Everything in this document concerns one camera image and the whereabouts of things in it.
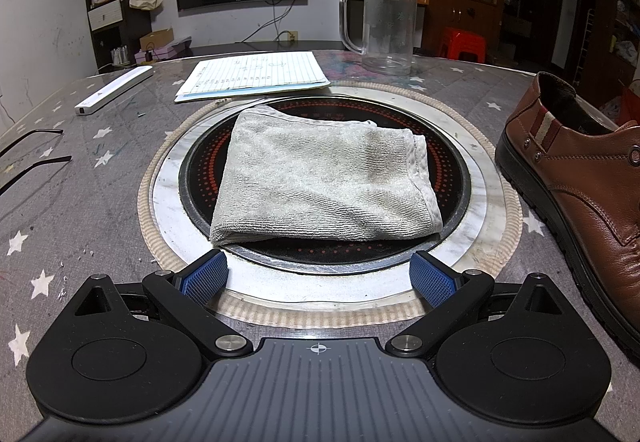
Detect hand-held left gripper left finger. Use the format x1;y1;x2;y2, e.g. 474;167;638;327
62;249;249;359

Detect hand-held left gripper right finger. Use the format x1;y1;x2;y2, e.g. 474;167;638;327
390;249;576;359

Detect brown leather shoe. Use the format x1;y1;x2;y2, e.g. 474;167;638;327
494;71;640;358

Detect round built-in cooktop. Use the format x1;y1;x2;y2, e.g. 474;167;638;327
177;95;473;269

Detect grey star-print table cover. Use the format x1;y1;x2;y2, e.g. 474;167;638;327
0;47;640;403

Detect grey folded towel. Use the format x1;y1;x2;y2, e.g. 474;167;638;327
210;105;445;247

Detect white bar-shaped device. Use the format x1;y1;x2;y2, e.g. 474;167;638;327
75;66;153;115

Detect lined paper sheets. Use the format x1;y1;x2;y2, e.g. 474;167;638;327
174;51;332;103

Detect black eyeglasses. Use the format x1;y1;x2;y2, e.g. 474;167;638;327
0;128;73;197

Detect flat pink box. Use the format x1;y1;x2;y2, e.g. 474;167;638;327
135;37;193;64

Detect red plastic stool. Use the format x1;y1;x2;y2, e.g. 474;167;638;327
439;27;487;63

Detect small cardboard box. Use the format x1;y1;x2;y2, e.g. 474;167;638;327
139;28;175;52

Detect clear glass mug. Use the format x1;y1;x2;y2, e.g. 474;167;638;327
340;0;417;76

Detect dark television console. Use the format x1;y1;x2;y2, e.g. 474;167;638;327
150;40;351;59

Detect dark wooden door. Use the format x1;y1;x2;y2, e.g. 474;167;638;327
520;0;568;66

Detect black power cable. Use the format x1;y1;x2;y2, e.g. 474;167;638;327
242;2;296;43

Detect white wire rack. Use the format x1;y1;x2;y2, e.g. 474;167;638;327
574;7;597;86

